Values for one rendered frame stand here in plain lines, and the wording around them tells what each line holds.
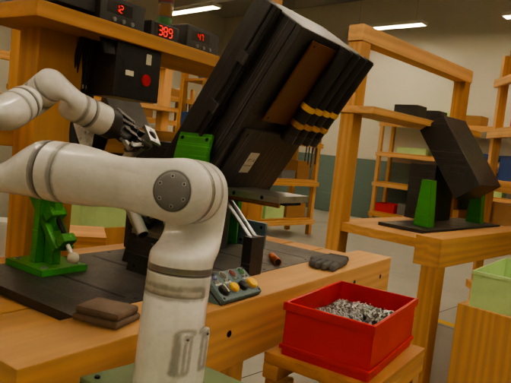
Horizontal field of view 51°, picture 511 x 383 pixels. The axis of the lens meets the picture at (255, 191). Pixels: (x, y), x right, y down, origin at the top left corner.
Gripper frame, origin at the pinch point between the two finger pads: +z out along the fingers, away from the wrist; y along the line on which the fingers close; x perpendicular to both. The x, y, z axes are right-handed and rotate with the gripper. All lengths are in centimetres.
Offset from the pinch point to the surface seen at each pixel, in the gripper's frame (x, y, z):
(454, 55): -181, 459, 857
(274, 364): -2, -64, 14
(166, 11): -15, 53, 18
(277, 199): -18.1, -25.7, 22.0
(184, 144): -5.4, -1.6, 10.0
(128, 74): -3.1, 22.4, 0.2
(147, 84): -3.5, 22.3, 7.3
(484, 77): -195, 386, 858
